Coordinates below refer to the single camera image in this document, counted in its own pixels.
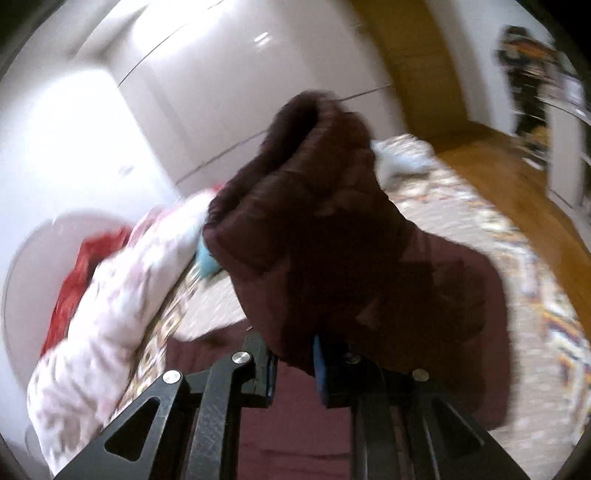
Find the teal pillow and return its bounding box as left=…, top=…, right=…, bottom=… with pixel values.
left=194, top=240, right=223, bottom=282

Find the cluttered storage rack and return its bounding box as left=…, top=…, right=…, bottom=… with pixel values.
left=496, top=25, right=587, bottom=171

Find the wooden door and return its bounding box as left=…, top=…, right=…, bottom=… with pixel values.
left=346, top=0, right=467, bottom=134

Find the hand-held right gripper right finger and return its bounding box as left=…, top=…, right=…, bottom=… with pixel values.
left=312, top=335, right=532, bottom=480

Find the red patterned cloth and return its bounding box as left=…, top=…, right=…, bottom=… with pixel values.
left=41, top=226, right=134, bottom=356

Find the pink floral duvet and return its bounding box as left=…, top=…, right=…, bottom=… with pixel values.
left=27, top=189, right=218, bottom=476

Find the white TV cabinet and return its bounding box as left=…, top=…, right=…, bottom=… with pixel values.
left=545, top=102, right=591, bottom=208

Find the white arched headboard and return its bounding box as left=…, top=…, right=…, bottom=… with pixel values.
left=2, top=210, right=139, bottom=444

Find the patterned beige bedspread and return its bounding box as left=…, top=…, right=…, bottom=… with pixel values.
left=113, top=134, right=587, bottom=480

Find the glossy white wardrobe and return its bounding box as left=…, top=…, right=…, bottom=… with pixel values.
left=0, top=0, right=402, bottom=217

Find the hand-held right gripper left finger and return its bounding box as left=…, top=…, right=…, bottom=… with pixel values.
left=53, top=331, right=279, bottom=480

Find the maroon quilted blanket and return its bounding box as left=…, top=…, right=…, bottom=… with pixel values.
left=164, top=91, right=513, bottom=480

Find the white plush pillow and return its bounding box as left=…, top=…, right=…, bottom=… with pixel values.
left=369, top=134, right=437, bottom=185

